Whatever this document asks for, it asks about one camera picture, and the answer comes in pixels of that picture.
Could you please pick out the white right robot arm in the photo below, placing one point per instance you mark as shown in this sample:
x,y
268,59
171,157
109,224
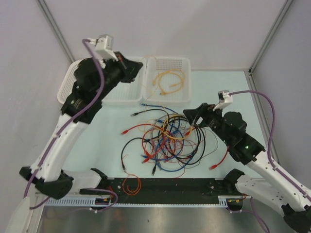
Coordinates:
x,y
284,194

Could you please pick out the clear right plastic basket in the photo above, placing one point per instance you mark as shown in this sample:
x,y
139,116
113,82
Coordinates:
x,y
167,81

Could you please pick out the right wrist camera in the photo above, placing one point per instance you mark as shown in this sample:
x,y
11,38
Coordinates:
x,y
225,99

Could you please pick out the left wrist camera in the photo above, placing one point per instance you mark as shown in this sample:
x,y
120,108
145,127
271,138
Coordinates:
x,y
103,47

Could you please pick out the clear middle plastic basket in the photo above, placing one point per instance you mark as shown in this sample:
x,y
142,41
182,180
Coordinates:
x,y
128,94

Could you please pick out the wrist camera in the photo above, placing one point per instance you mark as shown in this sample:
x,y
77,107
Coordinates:
x,y
225,99
103,47

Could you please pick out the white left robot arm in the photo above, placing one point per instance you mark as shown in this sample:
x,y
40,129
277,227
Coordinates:
x,y
47,172

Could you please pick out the cream perforated plastic basket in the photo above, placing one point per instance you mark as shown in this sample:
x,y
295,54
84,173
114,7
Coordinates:
x,y
67,83

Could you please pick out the black mounting base plate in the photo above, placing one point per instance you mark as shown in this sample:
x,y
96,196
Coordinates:
x,y
171,191

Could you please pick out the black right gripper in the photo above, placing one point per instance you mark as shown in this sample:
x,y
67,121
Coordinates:
x,y
204,111

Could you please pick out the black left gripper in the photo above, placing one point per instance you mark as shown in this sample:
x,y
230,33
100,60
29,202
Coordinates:
x,y
130,68

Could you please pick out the clear plastic basket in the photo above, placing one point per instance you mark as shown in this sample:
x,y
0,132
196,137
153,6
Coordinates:
x,y
167,81
128,94

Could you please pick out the white slotted cable duct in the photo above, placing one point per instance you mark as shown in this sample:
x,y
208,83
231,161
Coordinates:
x,y
80,202

